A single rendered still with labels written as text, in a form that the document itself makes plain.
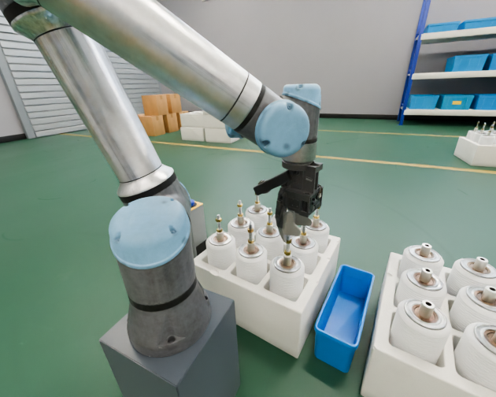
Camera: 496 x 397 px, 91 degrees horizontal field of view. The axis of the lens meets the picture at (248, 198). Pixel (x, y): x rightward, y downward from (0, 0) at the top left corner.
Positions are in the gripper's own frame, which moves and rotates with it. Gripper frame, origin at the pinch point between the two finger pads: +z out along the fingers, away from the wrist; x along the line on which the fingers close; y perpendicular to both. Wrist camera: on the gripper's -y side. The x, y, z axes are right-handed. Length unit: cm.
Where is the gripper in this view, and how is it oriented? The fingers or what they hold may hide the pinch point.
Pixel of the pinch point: (286, 233)
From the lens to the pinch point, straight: 65.4
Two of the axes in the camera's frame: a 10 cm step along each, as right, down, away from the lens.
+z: 0.3, 9.1, 4.2
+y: 7.8, 2.4, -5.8
